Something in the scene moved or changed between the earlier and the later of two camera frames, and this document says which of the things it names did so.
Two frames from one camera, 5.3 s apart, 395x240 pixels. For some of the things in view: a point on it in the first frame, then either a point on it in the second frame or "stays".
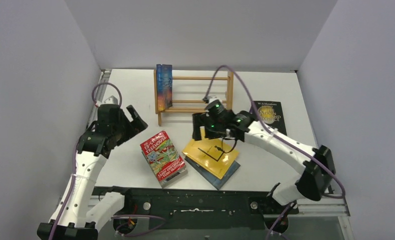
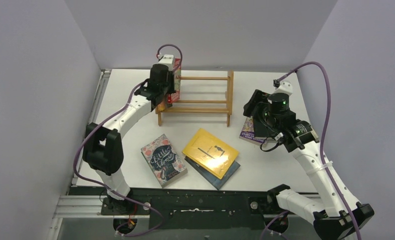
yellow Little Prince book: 215,155 stays
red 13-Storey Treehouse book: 164,158 -> 176,96
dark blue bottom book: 217,182 stays
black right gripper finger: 198,120 -> 258,96
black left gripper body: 117,129 -> 168,87
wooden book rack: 230,96 stays
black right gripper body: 203,125 -> 253,104
